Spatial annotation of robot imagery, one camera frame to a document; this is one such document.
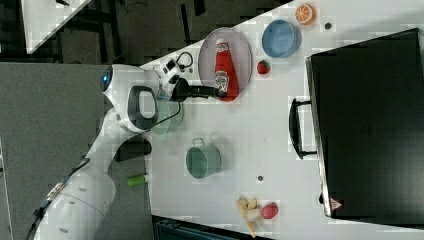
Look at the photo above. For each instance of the red felt ketchup bottle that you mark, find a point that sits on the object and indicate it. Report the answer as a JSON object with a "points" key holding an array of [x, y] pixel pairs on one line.
{"points": [[226, 80]]}

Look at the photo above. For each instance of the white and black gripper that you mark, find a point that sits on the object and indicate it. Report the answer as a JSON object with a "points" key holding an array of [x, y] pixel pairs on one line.
{"points": [[173, 87]]}

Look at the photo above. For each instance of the green marker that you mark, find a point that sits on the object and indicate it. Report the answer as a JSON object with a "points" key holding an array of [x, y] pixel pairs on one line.
{"points": [[136, 180]]}

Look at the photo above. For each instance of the green oval colander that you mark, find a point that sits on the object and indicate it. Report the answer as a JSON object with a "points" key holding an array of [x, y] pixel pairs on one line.
{"points": [[170, 117]]}

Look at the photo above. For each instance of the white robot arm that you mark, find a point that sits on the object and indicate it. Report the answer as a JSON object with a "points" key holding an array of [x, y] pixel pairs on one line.
{"points": [[75, 207]]}

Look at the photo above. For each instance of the grey oval plate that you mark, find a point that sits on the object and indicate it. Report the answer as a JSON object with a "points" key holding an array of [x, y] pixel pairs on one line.
{"points": [[240, 52]]}

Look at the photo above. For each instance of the black oven door handle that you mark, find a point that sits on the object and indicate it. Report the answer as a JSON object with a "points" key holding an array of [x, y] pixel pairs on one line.
{"points": [[295, 128]]}

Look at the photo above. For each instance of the toy strawberry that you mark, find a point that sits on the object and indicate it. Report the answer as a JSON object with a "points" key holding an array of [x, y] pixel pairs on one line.
{"points": [[263, 67]]}

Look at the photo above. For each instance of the peeled toy banana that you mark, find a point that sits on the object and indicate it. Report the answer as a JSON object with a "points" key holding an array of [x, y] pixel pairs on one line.
{"points": [[250, 212]]}

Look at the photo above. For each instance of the blue bowl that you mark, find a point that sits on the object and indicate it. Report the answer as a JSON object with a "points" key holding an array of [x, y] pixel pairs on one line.
{"points": [[281, 39]]}

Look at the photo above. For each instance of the orange slice toy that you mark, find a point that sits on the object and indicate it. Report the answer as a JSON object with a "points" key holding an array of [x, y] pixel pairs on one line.
{"points": [[305, 14]]}

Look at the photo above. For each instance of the red toy fruit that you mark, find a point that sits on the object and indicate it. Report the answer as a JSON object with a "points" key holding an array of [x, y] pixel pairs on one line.
{"points": [[270, 211]]}

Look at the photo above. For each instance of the black toaster oven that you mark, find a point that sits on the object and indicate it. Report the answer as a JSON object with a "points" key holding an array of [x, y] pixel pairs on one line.
{"points": [[367, 110]]}

